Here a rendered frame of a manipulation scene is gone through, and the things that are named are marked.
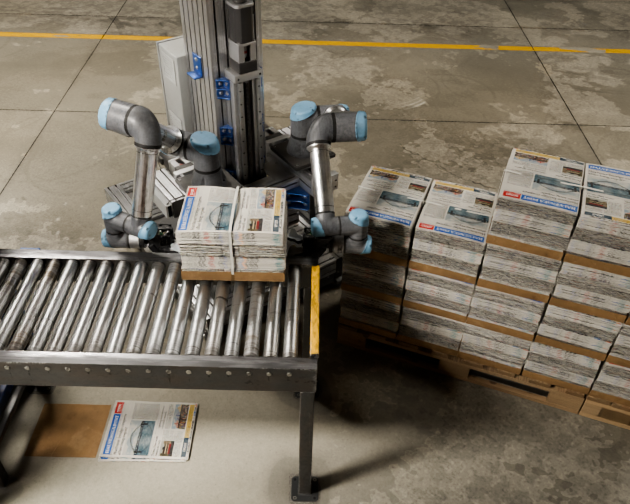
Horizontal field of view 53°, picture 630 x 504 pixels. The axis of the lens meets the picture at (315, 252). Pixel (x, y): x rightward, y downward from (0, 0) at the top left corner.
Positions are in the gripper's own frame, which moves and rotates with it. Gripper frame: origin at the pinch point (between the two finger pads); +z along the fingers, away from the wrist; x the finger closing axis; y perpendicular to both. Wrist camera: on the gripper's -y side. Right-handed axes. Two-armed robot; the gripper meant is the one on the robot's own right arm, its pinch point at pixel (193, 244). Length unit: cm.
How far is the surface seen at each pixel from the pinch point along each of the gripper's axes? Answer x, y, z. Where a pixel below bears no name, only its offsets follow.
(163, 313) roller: -39.3, 1.8, -4.4
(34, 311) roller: -39, 1, -49
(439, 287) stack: 3, -24, 102
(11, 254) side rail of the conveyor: -11, 2, -68
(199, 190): 2.5, 24.5, 4.2
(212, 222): -17.1, 25.1, 11.7
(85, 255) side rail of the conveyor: -10.2, 1.9, -39.6
